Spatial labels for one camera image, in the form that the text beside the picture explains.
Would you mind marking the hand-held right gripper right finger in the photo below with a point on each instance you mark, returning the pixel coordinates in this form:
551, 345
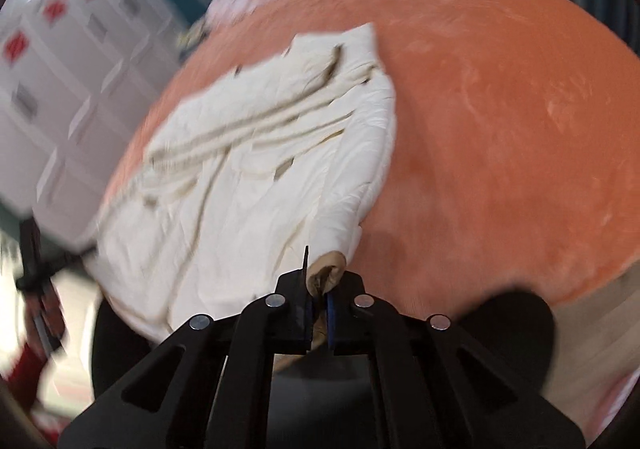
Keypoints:
340, 324

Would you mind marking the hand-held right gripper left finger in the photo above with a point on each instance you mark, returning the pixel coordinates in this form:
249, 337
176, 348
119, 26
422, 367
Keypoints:
300, 324

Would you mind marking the orange plush blanket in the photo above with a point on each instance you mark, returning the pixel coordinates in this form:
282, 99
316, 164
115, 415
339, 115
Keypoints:
500, 129

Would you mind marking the pale yellow cloth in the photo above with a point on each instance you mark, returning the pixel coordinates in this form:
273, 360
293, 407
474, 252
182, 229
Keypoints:
192, 34

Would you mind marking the white panelled wardrobe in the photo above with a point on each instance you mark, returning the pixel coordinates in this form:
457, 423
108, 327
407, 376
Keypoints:
75, 79

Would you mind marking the white quilted jacket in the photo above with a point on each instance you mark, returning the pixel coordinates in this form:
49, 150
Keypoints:
250, 189

